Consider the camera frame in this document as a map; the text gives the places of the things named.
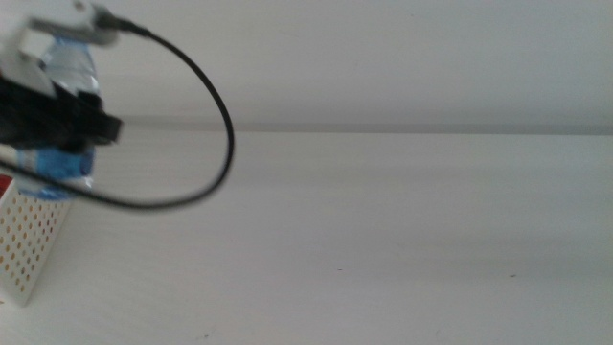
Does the black camera cable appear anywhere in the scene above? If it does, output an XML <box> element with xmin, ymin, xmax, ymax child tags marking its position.
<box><xmin>0</xmin><ymin>11</ymin><xmax>236</xmax><ymax>212</ymax></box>

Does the clear water bottle blue cap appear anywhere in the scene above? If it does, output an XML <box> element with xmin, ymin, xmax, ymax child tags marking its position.
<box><xmin>13</xmin><ymin>36</ymin><xmax>102</xmax><ymax>202</ymax></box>

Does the white perforated plastic basket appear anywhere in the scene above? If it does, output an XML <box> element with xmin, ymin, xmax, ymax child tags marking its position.
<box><xmin>0</xmin><ymin>179</ymin><xmax>74</xmax><ymax>308</ymax></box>

